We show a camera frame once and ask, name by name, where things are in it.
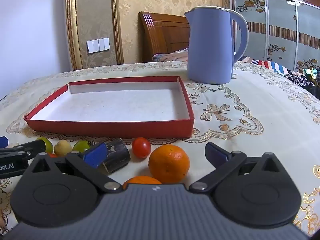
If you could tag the gold framed wall panel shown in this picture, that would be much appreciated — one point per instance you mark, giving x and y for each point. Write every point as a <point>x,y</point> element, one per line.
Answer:
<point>95,17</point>

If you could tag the green tomato with stem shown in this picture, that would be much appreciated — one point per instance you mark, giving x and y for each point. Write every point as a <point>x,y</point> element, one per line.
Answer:
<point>80,145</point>

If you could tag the dark sugarcane piece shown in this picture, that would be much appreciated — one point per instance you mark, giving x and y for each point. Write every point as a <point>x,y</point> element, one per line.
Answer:
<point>117,157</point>

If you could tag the yellow round fruit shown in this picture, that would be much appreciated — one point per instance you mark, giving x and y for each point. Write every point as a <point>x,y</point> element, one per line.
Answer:
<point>62,148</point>

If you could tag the wooden headboard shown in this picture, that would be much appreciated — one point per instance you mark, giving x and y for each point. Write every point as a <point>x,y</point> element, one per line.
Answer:
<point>162,35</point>

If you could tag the colourful striped quilt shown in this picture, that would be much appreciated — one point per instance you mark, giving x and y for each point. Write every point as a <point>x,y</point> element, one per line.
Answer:
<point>272,66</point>

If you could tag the white wall switch panel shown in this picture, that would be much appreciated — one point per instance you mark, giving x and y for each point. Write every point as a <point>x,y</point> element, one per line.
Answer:
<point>98,45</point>

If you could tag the red cardboard box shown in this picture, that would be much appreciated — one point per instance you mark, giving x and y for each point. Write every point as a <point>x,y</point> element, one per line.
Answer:
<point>112,127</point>

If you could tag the orange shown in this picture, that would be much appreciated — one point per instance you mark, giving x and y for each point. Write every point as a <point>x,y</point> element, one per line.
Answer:
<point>168,163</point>
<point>142,180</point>

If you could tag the wardrobe with floral doors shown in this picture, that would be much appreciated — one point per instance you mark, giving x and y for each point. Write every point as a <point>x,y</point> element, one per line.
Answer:
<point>280,17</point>

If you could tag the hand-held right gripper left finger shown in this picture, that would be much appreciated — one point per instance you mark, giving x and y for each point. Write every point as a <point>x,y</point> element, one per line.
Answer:
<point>96,155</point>

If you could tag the small red cherry tomato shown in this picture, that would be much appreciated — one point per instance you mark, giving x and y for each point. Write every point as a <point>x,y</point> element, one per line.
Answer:
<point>52,155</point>

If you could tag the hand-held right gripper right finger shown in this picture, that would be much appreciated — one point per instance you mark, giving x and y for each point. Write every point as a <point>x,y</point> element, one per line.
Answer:
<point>216,155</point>

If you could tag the blue electric kettle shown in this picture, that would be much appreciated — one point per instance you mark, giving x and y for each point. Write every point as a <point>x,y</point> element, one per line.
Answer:
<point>210,50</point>

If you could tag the dark floral cloth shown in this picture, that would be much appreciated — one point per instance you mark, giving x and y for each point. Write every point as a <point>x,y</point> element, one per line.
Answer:
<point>306,78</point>

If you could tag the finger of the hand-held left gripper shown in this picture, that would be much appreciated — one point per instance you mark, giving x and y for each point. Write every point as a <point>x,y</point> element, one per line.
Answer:
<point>30,147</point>
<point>3,142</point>

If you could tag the pink brown blanket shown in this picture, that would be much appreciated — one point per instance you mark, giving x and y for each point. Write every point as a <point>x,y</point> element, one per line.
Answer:
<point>170,56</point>

